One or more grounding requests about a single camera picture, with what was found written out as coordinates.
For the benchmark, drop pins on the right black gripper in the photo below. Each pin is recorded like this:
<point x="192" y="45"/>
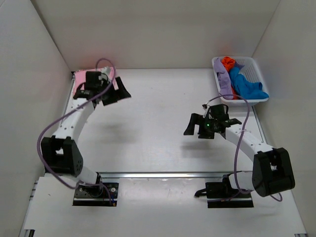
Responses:
<point x="195" y="119"/>

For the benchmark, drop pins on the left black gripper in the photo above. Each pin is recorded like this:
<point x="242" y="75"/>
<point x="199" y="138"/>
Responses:
<point x="121" y="93"/>

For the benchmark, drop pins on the pink t shirt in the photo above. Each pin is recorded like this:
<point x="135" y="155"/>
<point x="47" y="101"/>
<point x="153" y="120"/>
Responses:
<point x="80" y="77"/>

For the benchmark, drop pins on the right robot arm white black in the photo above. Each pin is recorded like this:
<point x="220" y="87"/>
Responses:
<point x="272" y="171"/>

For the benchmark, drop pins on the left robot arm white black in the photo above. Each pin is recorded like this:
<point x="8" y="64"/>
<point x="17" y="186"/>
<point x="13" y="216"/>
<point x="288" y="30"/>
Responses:
<point x="60" y="153"/>

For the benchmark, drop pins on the lavender t shirt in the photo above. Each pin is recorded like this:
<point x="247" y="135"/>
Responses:
<point x="223" y="79"/>

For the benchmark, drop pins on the blue t shirt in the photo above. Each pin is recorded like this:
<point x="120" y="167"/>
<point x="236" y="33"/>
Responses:
<point x="244" y="88"/>

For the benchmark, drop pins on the orange t shirt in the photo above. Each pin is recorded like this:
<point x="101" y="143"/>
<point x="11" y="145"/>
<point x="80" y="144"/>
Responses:
<point x="229" y="63"/>

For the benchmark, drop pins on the white plastic laundry basket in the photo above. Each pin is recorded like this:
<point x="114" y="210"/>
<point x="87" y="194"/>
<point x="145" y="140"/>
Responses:
<point x="251" y="72"/>

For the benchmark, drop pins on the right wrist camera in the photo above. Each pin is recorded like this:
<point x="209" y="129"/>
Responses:
<point x="207" y="110"/>

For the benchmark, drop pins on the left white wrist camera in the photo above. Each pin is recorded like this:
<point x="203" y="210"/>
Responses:
<point x="105" y="73"/>

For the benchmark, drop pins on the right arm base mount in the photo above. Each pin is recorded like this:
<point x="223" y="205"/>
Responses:
<point x="221" y="194"/>

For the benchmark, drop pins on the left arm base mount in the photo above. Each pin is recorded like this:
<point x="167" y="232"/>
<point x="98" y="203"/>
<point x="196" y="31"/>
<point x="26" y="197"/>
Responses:
<point x="97" y="196"/>

